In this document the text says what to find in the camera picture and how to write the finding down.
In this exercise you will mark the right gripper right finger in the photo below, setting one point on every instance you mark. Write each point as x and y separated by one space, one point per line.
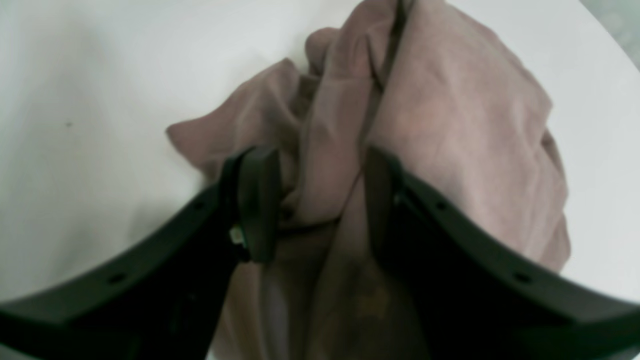
475 298

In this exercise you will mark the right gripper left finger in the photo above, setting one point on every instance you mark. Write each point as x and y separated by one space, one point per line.
161 299

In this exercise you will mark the mauve t-shirt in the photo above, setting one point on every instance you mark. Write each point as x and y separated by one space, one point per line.
438 89

